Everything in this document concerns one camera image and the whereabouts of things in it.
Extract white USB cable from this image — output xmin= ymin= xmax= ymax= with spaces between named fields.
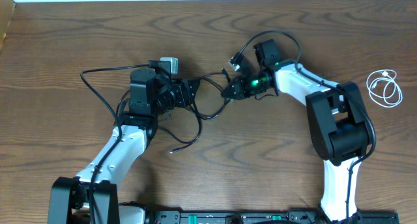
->
xmin=366 ymin=69 xmax=404 ymax=109

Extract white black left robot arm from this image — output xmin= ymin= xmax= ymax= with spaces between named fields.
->
xmin=48 ymin=65 xmax=200 ymax=223

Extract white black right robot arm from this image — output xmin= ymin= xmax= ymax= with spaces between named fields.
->
xmin=222 ymin=40 xmax=375 ymax=223

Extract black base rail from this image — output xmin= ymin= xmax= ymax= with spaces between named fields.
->
xmin=143 ymin=209 xmax=400 ymax=224

